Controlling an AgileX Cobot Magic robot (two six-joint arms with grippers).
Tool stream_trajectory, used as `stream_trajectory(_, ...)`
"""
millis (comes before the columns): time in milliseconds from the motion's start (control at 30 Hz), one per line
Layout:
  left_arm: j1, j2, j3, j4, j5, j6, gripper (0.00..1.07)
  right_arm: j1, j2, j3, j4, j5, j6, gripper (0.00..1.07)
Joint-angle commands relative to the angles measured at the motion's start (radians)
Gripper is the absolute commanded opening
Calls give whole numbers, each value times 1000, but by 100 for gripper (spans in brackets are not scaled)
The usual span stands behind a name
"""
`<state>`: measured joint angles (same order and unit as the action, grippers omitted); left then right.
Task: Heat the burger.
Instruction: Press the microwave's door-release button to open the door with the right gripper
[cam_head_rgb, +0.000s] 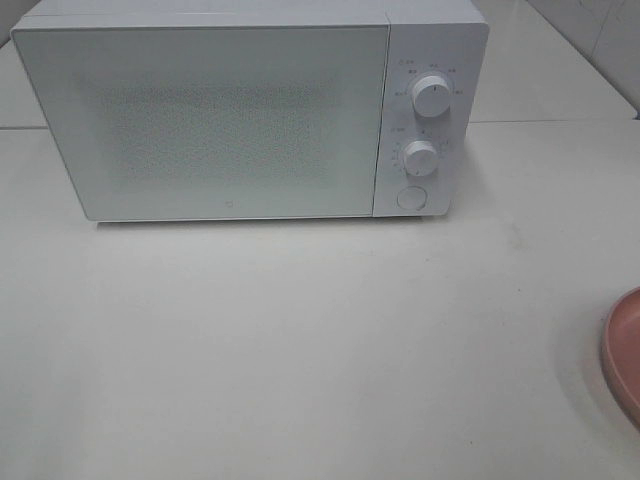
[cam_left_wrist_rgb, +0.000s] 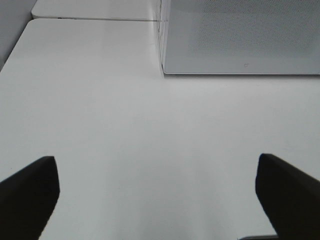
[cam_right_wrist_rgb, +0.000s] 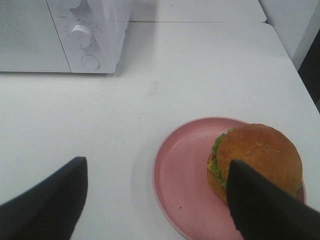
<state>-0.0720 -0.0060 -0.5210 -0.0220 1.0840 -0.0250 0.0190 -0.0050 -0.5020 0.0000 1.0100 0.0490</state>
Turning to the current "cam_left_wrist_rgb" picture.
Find white microwave door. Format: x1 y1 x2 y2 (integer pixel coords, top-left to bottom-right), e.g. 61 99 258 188
163 0 320 75

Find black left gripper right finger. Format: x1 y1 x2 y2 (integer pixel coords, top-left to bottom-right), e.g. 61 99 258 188
255 153 320 240

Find white microwave oven body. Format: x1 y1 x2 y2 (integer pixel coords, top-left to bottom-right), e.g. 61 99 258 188
156 0 168 71

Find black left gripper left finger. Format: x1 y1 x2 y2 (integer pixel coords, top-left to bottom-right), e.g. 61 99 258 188
0 156 60 240

